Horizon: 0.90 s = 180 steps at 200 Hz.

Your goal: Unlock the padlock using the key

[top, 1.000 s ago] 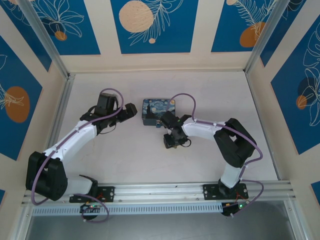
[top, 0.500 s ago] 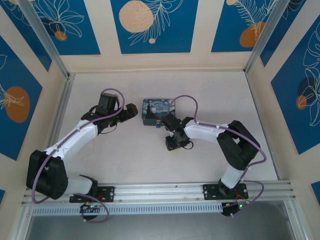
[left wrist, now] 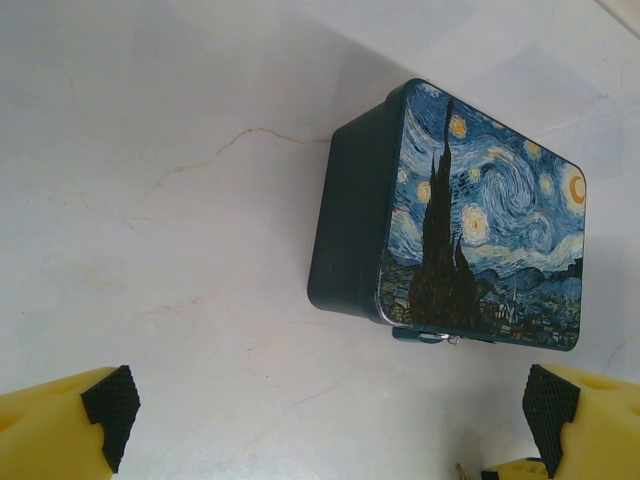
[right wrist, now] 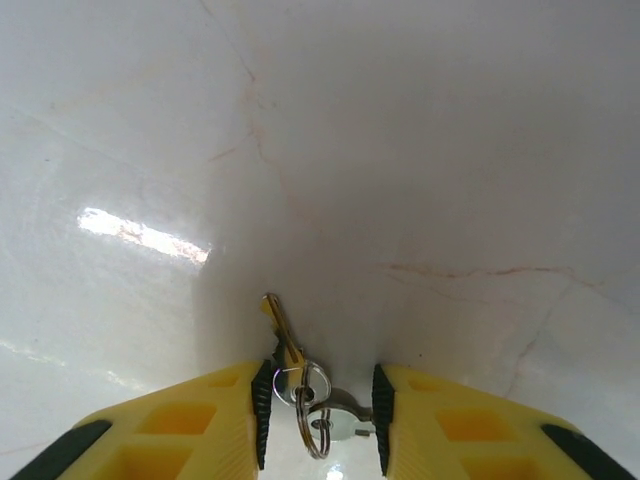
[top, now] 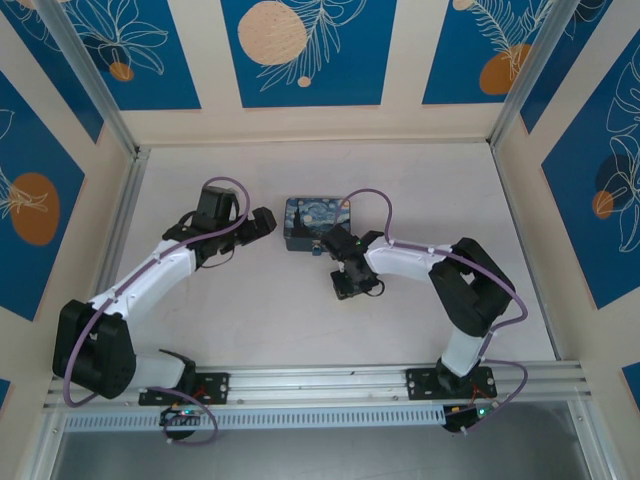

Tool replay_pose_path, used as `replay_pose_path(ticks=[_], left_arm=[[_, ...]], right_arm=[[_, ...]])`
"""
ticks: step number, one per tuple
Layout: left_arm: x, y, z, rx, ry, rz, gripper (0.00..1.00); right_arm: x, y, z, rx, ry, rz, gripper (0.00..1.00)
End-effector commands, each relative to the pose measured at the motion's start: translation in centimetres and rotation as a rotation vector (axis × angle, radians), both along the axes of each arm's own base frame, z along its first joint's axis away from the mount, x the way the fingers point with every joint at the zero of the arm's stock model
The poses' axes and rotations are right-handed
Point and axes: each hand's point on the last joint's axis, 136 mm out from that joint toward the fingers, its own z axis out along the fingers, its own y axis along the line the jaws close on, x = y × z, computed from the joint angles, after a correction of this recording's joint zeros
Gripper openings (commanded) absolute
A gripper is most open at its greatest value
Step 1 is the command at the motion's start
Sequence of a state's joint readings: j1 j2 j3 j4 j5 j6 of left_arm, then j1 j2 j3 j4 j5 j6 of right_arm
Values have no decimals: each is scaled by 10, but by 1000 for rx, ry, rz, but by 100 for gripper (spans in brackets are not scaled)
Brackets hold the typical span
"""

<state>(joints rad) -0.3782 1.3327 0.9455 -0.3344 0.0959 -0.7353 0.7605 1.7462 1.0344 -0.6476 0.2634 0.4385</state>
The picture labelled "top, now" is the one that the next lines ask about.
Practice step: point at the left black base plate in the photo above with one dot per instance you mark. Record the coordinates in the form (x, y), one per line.
(220, 387)

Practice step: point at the control circuit board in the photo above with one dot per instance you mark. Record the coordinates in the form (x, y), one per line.
(457, 420)
(182, 412)

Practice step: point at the starry night print tin box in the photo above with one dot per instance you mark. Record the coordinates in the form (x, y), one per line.
(310, 220)

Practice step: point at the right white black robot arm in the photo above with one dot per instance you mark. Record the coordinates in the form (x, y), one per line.
(400, 260)

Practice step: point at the grey metal sheet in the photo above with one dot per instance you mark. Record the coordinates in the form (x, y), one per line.
(320, 455)

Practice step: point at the aluminium table edge rail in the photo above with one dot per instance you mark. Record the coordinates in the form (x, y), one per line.
(114, 250)
(510, 200)

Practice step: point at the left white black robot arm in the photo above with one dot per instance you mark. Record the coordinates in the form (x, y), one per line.
(160, 272)

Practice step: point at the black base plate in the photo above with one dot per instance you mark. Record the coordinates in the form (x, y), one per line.
(417, 382)
(220, 387)

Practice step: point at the right control circuit board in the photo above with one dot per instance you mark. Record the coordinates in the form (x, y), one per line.
(457, 420)

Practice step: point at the left control circuit board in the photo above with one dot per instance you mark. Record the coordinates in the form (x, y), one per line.
(182, 412)

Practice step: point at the aluminium mounting rail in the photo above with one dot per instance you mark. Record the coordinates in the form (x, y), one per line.
(320, 385)

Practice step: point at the aluminium frame post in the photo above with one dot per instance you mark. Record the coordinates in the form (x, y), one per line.
(92, 75)
(529, 75)
(590, 440)
(47, 440)

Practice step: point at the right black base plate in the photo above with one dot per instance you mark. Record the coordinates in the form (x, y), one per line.
(417, 382)

